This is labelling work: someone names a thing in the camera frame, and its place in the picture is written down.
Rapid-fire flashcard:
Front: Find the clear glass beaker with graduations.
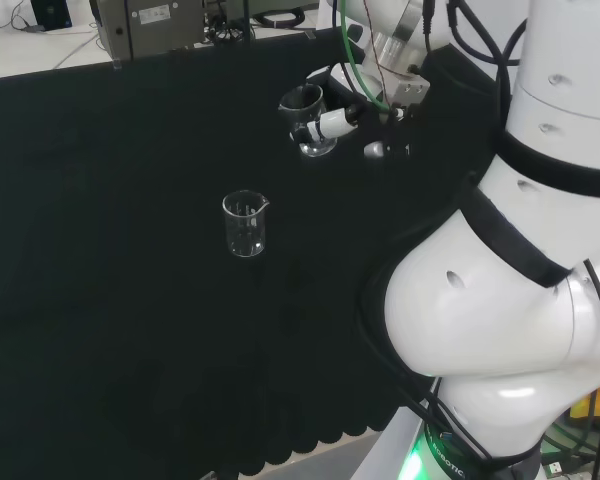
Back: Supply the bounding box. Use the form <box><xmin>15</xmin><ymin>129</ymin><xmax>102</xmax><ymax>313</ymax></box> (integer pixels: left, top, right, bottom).
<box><xmin>278</xmin><ymin>84</ymin><xmax>339</xmax><ymax>159</ymax></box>

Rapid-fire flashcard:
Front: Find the yellow stop button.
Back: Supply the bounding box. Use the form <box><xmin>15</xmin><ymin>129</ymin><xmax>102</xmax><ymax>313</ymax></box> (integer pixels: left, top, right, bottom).
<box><xmin>568</xmin><ymin>382</ymin><xmax>600</xmax><ymax>439</ymax></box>

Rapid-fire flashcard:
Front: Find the black tripod pole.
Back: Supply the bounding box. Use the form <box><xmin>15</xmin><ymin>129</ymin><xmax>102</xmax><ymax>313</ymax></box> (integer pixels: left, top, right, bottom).
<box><xmin>242</xmin><ymin>0</ymin><xmax>256</xmax><ymax>44</ymax></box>

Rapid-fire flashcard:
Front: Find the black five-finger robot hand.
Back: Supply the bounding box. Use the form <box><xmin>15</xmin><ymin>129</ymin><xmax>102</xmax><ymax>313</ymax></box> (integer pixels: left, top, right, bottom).
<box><xmin>299</xmin><ymin>44</ymin><xmax>504</xmax><ymax>166</ymax></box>

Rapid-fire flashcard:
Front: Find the black bench cloth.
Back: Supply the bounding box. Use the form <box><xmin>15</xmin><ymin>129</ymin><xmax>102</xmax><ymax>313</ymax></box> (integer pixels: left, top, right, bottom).
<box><xmin>0</xmin><ymin>25</ymin><xmax>481</xmax><ymax>477</ymax></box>

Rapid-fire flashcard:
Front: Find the green cable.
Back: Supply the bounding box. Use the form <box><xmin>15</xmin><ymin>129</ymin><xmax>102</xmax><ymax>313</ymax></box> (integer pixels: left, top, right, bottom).
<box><xmin>337</xmin><ymin>0</ymin><xmax>397</xmax><ymax>112</ymax></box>

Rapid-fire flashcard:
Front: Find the clear glass beaker with spout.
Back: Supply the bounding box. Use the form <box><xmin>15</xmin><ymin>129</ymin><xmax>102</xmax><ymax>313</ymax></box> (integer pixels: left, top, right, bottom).
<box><xmin>221</xmin><ymin>189</ymin><xmax>271</xmax><ymax>259</ymax></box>

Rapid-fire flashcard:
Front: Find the grey metal equipment box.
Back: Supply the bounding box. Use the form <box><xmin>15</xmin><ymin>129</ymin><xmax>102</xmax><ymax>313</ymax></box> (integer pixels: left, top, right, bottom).
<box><xmin>88</xmin><ymin>0</ymin><xmax>209</xmax><ymax>61</ymax></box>

